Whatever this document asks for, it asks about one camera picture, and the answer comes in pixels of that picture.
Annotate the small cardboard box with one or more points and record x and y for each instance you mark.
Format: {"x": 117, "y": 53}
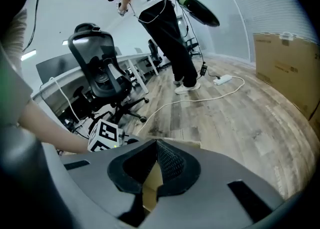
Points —
{"x": 153, "y": 176}

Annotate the black power brick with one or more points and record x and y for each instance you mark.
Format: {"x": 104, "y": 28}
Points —
{"x": 203, "y": 70}

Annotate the white power strip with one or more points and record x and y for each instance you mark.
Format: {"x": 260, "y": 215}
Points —
{"x": 222, "y": 79}

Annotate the black case with green label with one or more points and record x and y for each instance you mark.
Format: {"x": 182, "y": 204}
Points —
{"x": 200, "y": 13}

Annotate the white table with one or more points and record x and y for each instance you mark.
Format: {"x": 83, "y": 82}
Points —
{"x": 72, "y": 73}

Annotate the person's left forearm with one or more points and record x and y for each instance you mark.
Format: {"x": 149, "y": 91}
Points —
{"x": 55, "y": 128}

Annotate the black computer monitor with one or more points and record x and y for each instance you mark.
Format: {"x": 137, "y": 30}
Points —
{"x": 55, "y": 66}

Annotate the black mesh office chair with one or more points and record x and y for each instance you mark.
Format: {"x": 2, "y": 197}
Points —
{"x": 102, "y": 78}

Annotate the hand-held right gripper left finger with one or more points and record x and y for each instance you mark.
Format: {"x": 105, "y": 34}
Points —
{"x": 100, "y": 173}

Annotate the large sealed brown carton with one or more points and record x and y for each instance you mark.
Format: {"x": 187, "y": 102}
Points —
{"x": 282, "y": 60}

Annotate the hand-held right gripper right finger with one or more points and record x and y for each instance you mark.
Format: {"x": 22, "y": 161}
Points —
{"x": 212, "y": 193}

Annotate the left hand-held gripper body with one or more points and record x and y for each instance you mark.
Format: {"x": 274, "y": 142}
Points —
{"x": 107, "y": 135}

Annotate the person's beige shirt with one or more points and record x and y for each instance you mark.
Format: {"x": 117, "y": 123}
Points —
{"x": 15, "y": 85}

